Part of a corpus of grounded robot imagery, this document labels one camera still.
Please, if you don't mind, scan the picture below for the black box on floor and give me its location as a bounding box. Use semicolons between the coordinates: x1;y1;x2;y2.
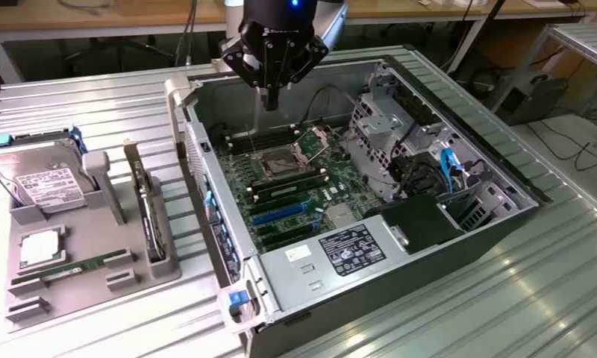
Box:
503;75;570;126

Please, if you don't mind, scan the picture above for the metal disk bay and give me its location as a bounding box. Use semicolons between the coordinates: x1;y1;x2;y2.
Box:
351;70;419;176

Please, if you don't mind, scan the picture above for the metal socket cover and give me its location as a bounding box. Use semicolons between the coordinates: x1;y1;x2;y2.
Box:
291;125;332;169

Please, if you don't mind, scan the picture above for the silver CPU chip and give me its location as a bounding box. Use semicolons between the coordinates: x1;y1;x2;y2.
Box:
19;233;66;268

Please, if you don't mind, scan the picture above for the black plastic air shroud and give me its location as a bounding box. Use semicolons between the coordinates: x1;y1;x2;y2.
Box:
366;193;466;255

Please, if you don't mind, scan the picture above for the black looped wire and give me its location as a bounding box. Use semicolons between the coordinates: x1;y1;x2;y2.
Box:
300;84;343;126

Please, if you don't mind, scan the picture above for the CPU socket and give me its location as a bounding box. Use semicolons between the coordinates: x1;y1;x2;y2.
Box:
262;151;303;178

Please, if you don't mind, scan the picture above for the blue expansion slot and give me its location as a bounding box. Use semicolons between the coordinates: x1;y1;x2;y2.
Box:
250;197;314;217
252;208;320;228

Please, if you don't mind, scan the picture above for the green motherboard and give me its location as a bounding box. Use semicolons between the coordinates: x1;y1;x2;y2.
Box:
214;122;384;254

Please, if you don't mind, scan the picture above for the grey parts rack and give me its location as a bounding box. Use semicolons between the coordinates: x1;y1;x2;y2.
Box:
3;148;183;333

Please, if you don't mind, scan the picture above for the installed green RAM stick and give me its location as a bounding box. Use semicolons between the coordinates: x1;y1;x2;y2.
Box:
251;174;330;197

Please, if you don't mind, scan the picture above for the green graphics card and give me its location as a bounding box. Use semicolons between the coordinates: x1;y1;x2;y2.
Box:
122;138;170;264

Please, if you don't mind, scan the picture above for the black floor cable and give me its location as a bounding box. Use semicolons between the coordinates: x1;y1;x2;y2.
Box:
524;107;597;182

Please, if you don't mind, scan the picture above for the open PC case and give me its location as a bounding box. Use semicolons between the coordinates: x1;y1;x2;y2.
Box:
164;44;555;358

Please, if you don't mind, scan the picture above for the blue data wire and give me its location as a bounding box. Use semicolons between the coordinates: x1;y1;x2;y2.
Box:
440;148;462;195

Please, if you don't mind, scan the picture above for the black RAM slot bank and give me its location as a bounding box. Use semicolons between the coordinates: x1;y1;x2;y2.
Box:
223;125;300;156

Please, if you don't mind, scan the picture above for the silver chipset heatsink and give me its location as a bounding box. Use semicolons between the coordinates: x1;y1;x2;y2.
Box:
324;206;356;227

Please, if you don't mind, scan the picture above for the hanging grey cable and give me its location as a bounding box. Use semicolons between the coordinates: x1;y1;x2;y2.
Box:
175;0;200;67

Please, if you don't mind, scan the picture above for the wooden desk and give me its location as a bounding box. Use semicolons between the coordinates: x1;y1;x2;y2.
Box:
0;0;597;85

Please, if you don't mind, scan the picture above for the metal slat side table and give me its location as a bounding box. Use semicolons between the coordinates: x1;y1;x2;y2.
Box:
490;22;597;113

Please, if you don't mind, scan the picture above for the silver power supply unit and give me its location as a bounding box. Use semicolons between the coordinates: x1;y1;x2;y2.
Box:
258;215;415;313

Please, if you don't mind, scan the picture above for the long black expansion slot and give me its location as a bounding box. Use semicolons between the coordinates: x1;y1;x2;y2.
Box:
262;233;323;254
256;222;323;242

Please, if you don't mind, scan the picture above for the silver hard disk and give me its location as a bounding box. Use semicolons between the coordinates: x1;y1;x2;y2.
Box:
0;138;90;214

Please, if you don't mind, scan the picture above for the blue disk carrier bracket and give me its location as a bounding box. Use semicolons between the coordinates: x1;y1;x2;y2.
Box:
0;125;90;154

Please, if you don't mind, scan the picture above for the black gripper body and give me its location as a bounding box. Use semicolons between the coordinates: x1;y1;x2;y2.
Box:
238;0;320;51

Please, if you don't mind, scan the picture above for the loose green RAM stick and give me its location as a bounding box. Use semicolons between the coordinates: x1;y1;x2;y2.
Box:
14;250;127;285

